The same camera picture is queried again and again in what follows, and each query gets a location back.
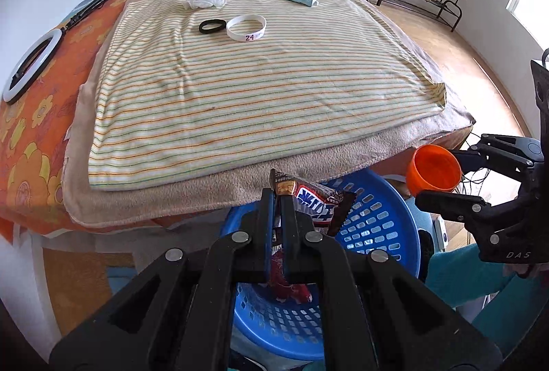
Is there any yellow striped towel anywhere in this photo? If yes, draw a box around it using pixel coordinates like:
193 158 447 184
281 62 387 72
88 0 447 192

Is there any white rubber wristband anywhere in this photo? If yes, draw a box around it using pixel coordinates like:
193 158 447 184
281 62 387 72
226 14 267 43

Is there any white power adapter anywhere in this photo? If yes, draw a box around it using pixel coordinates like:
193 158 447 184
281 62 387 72
432 217 450 254

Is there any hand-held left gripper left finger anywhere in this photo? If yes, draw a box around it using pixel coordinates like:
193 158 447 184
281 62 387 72
49 188 277 371

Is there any striped towel on bed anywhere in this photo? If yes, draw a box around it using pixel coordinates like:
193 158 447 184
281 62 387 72
63 0 476 226

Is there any orange plastic cap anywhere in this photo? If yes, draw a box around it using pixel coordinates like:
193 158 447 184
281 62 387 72
407 145 463 197

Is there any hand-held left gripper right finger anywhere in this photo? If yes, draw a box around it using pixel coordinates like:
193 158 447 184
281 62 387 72
279 196 502 371

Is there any orange floral bedsheet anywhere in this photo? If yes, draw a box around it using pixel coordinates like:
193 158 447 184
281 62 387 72
0 0 241 245

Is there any window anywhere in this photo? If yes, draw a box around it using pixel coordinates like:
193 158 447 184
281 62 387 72
506 0 549 50

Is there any ring light with black handle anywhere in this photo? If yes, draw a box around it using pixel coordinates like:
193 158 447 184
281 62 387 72
2 0 117 105

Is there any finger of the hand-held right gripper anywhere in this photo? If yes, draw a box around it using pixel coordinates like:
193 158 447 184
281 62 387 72
415 190 522 235
455 134 545 179

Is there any black hair tie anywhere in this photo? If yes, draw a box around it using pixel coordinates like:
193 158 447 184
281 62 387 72
198 18 226 34

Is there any blue plastic basket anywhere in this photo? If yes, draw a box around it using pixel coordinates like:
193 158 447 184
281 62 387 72
221 169 422 361

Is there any red cardboard box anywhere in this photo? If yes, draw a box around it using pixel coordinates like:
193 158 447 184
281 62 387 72
268 244 312 304

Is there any teal trouser leg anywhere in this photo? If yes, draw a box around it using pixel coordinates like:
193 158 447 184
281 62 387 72
424 242 533 355

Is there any candy bar wrapper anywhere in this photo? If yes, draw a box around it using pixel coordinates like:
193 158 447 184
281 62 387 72
269 169 358 237

